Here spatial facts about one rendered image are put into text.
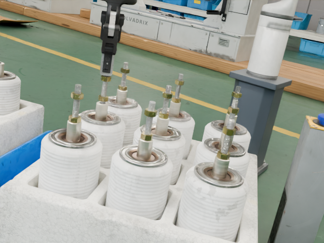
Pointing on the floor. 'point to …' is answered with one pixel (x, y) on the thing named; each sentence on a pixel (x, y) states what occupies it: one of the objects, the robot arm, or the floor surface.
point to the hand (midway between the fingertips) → (107, 63)
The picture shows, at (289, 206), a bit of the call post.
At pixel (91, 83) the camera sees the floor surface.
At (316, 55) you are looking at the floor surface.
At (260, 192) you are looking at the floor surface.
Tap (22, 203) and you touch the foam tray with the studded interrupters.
